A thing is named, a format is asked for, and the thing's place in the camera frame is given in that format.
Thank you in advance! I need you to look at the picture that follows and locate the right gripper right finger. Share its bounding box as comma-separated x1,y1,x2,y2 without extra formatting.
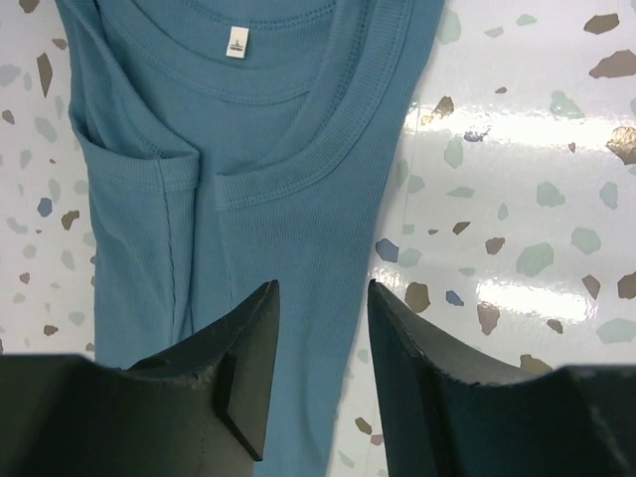
368,281,635,476

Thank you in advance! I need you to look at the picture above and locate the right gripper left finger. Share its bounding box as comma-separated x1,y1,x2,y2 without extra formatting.
1,281,279,477

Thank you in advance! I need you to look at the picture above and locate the blue tank top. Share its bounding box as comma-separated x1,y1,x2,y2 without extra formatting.
57,1,444,476

